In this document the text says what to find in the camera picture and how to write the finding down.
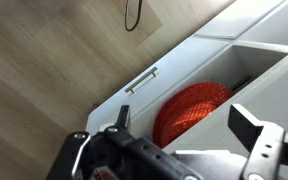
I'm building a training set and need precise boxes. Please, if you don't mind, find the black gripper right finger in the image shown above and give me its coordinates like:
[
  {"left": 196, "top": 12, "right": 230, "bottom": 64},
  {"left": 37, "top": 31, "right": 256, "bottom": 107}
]
[{"left": 227, "top": 103, "right": 266, "bottom": 153}]

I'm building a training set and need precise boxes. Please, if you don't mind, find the black floor cable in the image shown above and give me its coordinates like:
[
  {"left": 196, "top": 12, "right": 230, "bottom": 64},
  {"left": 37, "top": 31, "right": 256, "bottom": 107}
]
[{"left": 123, "top": 0, "right": 144, "bottom": 33}]

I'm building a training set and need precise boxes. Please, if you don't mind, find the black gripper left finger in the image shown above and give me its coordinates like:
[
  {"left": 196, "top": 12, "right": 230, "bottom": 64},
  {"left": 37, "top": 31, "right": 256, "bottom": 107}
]
[{"left": 116, "top": 104, "right": 132, "bottom": 132}]

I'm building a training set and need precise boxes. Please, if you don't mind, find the white TV cabinet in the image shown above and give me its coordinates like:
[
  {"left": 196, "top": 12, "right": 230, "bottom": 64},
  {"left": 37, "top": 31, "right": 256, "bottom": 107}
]
[{"left": 85, "top": 0, "right": 288, "bottom": 180}]

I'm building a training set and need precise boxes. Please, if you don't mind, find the metal drawer handle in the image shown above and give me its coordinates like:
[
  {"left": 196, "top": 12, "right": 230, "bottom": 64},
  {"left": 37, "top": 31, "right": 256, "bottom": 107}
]
[{"left": 124, "top": 66, "right": 159, "bottom": 95}]

